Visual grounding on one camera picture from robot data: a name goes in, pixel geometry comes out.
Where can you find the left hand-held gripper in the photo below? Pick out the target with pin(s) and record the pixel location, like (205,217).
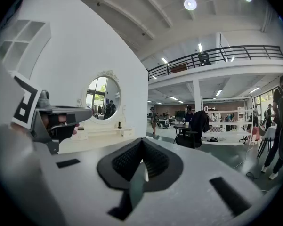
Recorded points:
(23,102)

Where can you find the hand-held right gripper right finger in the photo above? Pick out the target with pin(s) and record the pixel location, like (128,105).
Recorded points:
(193,196)

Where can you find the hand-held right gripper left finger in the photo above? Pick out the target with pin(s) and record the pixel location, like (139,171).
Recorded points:
(84,185)

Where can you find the cream dressing table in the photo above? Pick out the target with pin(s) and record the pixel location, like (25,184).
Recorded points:
(96,142)

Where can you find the small cream drawer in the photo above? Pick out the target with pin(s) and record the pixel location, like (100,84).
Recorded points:
(127,133)

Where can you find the person's left hand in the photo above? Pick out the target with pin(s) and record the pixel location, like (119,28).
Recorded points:
(62,119)

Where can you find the small black box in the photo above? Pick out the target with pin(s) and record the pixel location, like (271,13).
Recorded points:
(80,127)

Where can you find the round ornate white-framed mirror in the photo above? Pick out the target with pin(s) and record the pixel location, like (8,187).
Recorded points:
(101,95)

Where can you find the black office chair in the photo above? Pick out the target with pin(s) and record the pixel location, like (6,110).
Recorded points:
(188,142)
(200,121)

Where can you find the white shelving rack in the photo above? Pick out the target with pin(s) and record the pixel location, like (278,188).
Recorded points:
(226,133)

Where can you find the black table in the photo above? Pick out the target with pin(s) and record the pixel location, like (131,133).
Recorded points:
(180,126)

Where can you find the pink shell chair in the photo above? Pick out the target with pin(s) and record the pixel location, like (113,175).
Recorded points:
(255,132)

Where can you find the white shell chair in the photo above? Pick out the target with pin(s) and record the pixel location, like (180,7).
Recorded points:
(269,132)

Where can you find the brown wooden desk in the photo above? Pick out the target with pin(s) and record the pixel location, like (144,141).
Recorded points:
(179,67)

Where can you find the dark mesh office chair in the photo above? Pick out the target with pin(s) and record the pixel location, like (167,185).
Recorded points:
(204,59)

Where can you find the black metal railing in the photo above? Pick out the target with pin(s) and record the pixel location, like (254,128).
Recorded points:
(261,46)

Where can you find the white wall cubby shelf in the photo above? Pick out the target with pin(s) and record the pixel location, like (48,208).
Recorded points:
(41,43)

